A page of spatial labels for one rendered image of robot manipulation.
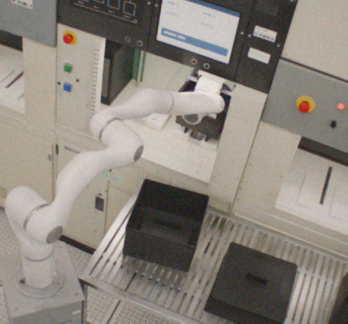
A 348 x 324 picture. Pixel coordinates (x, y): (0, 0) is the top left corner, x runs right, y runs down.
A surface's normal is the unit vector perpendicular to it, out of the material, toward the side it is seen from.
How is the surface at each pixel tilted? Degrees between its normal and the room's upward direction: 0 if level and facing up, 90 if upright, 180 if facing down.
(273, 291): 0
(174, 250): 90
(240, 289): 0
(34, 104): 90
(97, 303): 0
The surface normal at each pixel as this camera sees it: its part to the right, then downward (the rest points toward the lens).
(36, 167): -0.37, 0.59
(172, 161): 0.14, -0.72
